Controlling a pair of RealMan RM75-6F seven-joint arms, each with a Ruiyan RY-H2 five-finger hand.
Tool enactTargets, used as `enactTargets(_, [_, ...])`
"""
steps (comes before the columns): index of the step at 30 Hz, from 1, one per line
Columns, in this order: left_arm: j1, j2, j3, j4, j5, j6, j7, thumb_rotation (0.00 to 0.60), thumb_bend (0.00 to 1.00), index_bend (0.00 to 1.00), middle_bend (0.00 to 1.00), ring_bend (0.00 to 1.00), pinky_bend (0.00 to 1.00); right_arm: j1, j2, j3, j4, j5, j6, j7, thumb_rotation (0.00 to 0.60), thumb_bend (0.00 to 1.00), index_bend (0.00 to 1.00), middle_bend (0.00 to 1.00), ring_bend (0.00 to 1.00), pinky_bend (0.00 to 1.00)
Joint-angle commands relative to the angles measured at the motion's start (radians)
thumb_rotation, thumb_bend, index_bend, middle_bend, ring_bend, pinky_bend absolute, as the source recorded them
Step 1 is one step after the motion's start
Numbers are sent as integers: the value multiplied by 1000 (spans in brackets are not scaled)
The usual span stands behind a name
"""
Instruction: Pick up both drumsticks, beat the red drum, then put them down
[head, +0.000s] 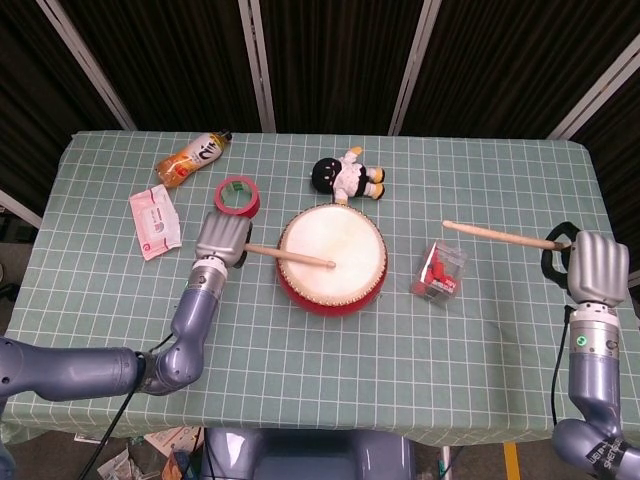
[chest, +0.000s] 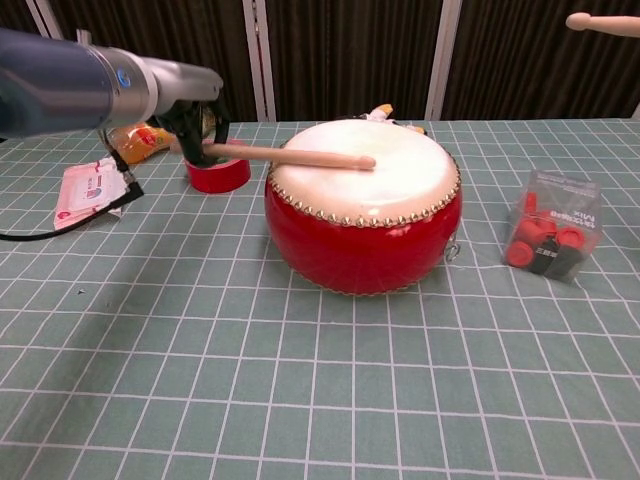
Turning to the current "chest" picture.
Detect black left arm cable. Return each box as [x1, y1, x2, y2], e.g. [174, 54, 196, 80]
[0, 129, 145, 242]

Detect orange juice bottle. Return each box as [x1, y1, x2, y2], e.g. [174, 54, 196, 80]
[107, 114, 219, 166]

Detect white partition frame post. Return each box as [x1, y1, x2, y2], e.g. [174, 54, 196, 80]
[242, 0, 277, 123]
[29, 0, 66, 41]
[425, 0, 464, 121]

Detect black-headed plush doll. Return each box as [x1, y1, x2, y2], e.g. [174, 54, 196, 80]
[357, 103, 429, 135]

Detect pink wet wipes pack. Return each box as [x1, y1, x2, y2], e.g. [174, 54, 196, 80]
[52, 157, 126, 232]

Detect clear box red caps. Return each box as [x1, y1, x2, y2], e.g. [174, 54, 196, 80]
[502, 169, 604, 284]

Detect red tape roll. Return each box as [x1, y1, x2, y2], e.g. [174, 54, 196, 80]
[184, 154, 252, 195]

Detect robot left five-finger hand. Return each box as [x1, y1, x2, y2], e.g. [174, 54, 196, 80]
[144, 59, 232, 169]

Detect green checked tablecloth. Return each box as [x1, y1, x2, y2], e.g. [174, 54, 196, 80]
[0, 118, 640, 480]

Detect wooden drumstick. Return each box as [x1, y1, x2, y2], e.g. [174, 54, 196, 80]
[565, 12, 640, 37]
[169, 140, 377, 170]

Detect red drum white skin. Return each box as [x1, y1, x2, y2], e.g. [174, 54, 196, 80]
[263, 118, 464, 297]

